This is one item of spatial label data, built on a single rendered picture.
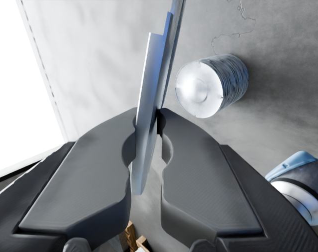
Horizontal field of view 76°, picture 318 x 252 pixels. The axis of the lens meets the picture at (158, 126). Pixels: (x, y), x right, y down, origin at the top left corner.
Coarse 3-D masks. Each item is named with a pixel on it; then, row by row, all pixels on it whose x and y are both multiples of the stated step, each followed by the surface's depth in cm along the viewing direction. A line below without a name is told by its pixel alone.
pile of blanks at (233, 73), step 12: (204, 60) 98; (216, 60) 100; (228, 60) 103; (240, 60) 110; (216, 72) 92; (228, 72) 98; (240, 72) 104; (228, 84) 96; (240, 84) 104; (228, 96) 98; (240, 96) 113
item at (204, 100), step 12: (180, 72) 106; (192, 72) 101; (204, 72) 96; (180, 84) 109; (192, 84) 103; (204, 84) 98; (216, 84) 94; (180, 96) 112; (192, 96) 106; (204, 96) 100; (216, 96) 96; (192, 108) 109; (204, 108) 104; (216, 108) 98
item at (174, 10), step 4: (172, 0) 9; (176, 0) 9; (172, 4) 9; (176, 4) 9; (172, 8) 9; (176, 8) 10; (172, 12) 9; (176, 12) 10; (172, 24) 9; (172, 28) 10; (172, 32) 11
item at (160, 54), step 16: (176, 16) 11; (176, 32) 26; (160, 48) 8; (144, 64) 9; (160, 64) 9; (144, 80) 9; (160, 80) 9; (144, 96) 9; (160, 96) 13; (144, 112) 9; (144, 128) 10; (144, 144) 10; (144, 160) 11; (144, 176) 14
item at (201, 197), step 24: (168, 120) 10; (168, 144) 9; (192, 144) 9; (216, 144) 9; (168, 168) 7; (192, 168) 7; (216, 168) 7; (168, 192) 6; (192, 192) 6; (216, 192) 6; (240, 192) 6; (168, 216) 6; (192, 216) 6; (216, 216) 6; (240, 216) 6; (192, 240) 6
